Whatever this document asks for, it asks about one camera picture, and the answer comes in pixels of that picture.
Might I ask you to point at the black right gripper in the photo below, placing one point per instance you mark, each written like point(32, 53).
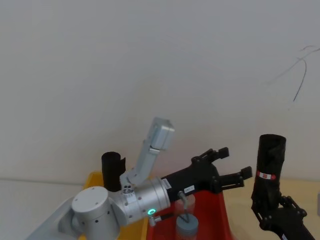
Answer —
point(287, 225)

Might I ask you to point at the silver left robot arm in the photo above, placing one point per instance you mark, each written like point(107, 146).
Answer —
point(100, 212)

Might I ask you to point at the plain black bag roll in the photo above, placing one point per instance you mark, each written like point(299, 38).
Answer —
point(112, 172)

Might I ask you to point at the yellow plastic bin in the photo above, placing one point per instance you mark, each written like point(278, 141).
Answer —
point(140, 230)

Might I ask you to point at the clear jar with blue lid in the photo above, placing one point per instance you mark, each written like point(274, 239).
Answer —
point(187, 226)

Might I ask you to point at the red plastic bin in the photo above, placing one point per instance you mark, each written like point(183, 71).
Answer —
point(215, 220)

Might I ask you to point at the black bag roll with label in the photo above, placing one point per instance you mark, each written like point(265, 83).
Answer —
point(270, 157)

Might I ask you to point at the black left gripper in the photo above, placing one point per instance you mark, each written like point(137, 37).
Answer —
point(192, 178)

